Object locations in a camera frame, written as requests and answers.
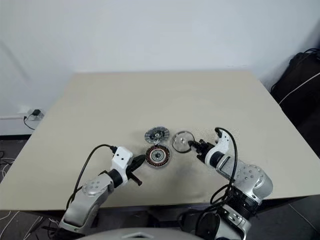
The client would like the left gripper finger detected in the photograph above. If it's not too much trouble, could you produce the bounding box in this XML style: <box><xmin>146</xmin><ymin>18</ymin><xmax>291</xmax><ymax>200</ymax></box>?
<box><xmin>132</xmin><ymin>154</ymin><xmax>146</xmax><ymax>172</ymax></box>
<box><xmin>127</xmin><ymin>173</ymin><xmax>143</xmax><ymax>187</ymax></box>

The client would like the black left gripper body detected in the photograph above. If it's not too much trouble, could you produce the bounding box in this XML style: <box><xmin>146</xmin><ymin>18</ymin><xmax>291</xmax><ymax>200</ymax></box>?
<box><xmin>124</xmin><ymin>156</ymin><xmax>139</xmax><ymax>181</ymax></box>

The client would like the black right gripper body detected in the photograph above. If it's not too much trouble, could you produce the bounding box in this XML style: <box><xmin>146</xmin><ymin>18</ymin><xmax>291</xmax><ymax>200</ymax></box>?
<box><xmin>199</xmin><ymin>140</ymin><xmax>216</xmax><ymax>162</ymax></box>

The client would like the motor housing with copper windings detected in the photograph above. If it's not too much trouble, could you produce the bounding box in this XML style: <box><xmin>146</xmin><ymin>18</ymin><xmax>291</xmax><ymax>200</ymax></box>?
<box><xmin>144</xmin><ymin>144</ymin><xmax>173</xmax><ymax>170</ymax></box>

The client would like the grey round motor lid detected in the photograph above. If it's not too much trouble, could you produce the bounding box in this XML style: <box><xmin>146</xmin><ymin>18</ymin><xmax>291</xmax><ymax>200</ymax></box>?
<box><xmin>144</xmin><ymin>126</ymin><xmax>171</xmax><ymax>145</ymax></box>

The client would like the grey robot torso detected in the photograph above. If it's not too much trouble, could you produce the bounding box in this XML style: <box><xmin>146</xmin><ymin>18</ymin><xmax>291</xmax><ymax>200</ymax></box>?
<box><xmin>84</xmin><ymin>226</ymin><xmax>197</xmax><ymax>240</ymax></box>

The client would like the dark rounded shape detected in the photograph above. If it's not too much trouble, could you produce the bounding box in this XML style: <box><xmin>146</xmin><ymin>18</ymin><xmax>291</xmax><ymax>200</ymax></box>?
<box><xmin>176</xmin><ymin>211</ymin><xmax>219</xmax><ymax>240</ymax></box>

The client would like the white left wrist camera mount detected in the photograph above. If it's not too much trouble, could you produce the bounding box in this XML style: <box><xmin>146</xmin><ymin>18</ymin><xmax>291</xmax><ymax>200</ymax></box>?
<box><xmin>111</xmin><ymin>146</ymin><xmax>134</xmax><ymax>186</ymax></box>

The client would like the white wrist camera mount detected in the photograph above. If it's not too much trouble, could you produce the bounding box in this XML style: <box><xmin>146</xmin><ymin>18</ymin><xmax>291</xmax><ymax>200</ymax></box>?
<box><xmin>111</xmin><ymin>146</ymin><xmax>134</xmax><ymax>186</ymax></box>
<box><xmin>214</xmin><ymin>128</ymin><xmax>237</xmax><ymax>161</ymax></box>

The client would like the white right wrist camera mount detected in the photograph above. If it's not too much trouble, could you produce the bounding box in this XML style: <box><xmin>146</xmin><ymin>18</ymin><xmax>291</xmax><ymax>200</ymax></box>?
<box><xmin>214</xmin><ymin>128</ymin><xmax>237</xmax><ymax>161</ymax></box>

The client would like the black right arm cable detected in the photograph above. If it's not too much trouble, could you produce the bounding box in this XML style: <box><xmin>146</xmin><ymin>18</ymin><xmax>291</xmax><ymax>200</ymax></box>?
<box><xmin>194</xmin><ymin>126</ymin><xmax>239</xmax><ymax>235</ymax></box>

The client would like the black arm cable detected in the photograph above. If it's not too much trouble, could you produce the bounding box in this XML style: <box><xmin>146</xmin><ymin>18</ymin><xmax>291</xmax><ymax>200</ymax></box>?
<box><xmin>65</xmin><ymin>144</ymin><xmax>118</xmax><ymax>211</ymax></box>
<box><xmin>194</xmin><ymin>126</ymin><xmax>239</xmax><ymax>235</ymax></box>

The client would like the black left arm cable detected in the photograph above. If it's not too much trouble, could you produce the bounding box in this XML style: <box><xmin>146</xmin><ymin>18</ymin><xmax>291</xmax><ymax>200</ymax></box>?
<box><xmin>65</xmin><ymin>144</ymin><xmax>118</xmax><ymax>211</ymax></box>

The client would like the white wall socket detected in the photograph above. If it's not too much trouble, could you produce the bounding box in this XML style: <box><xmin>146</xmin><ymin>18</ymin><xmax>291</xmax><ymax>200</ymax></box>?
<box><xmin>24</xmin><ymin>107</ymin><xmax>45</xmax><ymax>122</ymax></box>

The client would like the black bag with white strap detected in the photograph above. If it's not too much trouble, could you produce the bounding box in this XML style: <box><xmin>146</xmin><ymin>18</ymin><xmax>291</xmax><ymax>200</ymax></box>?
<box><xmin>271</xmin><ymin>47</ymin><xmax>320</xmax><ymax>157</ymax></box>

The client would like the black charger cable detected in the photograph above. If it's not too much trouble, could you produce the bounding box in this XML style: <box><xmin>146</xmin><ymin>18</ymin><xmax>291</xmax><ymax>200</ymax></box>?
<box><xmin>23</xmin><ymin>114</ymin><xmax>36</xmax><ymax>131</ymax></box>

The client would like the white floor cable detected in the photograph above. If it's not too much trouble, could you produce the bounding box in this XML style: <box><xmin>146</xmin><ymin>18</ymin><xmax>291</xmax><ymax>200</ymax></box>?
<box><xmin>0</xmin><ymin>210</ymin><xmax>20</xmax><ymax>221</ymax></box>

